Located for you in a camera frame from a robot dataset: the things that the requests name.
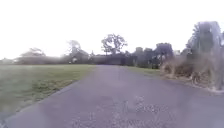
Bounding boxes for long dark hedge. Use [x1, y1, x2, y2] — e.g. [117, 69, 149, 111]
[13, 54, 134, 66]

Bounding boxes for tall dark tree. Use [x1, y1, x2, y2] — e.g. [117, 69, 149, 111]
[101, 33, 128, 56]

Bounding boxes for building with dark roof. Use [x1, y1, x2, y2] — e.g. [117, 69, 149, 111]
[69, 49, 91, 65]

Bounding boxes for grass verge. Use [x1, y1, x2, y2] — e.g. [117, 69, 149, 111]
[125, 65, 163, 77]

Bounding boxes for grey asphalt road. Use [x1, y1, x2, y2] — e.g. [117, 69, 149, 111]
[0, 64, 224, 128]

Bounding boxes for row of dark trees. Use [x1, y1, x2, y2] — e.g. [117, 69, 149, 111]
[126, 42, 175, 70]

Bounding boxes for pale leafy tree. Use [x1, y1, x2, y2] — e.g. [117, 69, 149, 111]
[65, 39, 83, 56]

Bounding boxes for dry brown bushes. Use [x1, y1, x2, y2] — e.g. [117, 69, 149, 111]
[159, 54, 218, 88]

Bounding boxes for green grass field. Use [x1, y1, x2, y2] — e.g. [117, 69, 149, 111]
[0, 64, 98, 114]

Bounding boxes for tall blurred tree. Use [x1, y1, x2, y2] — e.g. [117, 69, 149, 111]
[185, 20, 224, 92]

